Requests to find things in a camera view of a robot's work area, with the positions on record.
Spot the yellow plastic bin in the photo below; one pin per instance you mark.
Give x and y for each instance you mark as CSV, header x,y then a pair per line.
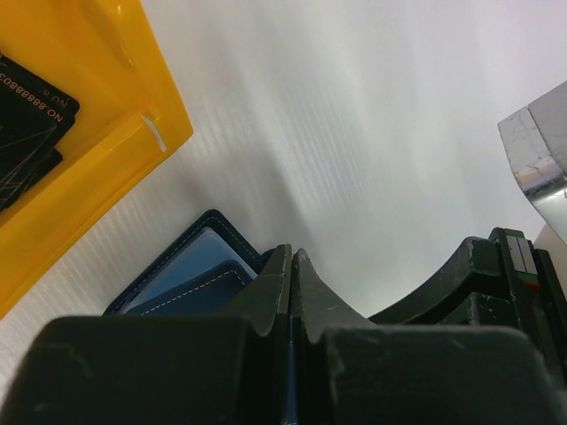
x,y
131,118

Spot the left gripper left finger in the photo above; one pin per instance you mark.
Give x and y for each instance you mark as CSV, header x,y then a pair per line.
x,y
266,364

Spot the black card in bin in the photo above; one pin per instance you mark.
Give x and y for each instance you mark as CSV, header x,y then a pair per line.
x,y
35,116

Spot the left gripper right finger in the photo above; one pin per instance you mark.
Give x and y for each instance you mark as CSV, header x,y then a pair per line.
x,y
318,314

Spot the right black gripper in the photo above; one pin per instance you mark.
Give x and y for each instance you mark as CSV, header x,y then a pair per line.
x,y
528,278

